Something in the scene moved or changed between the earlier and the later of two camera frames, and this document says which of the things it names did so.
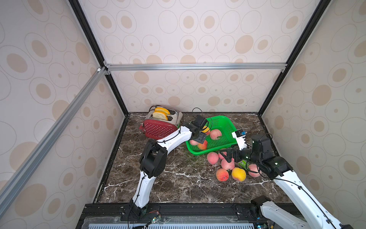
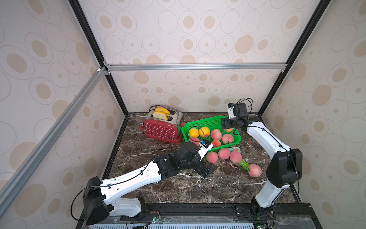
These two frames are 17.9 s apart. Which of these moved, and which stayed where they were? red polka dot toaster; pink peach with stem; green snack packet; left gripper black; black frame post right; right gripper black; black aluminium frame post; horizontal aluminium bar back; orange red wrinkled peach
Moved: orange red wrinkled peach; left gripper black; right gripper black
Stayed: green snack packet; black frame post right; pink peach with stem; red polka dot toaster; black aluminium frame post; horizontal aluminium bar back
